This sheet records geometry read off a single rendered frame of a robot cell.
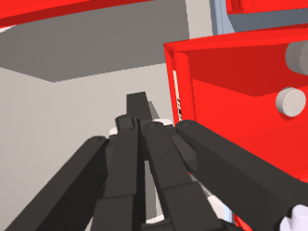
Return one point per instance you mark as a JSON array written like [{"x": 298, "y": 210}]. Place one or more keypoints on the grey metal disc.
[
  {"x": 290, "y": 101},
  {"x": 297, "y": 57}
]

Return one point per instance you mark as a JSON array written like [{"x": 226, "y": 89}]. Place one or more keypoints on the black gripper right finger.
[{"x": 261, "y": 195}]

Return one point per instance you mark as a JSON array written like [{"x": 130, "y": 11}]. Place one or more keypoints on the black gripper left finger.
[{"x": 67, "y": 202}]

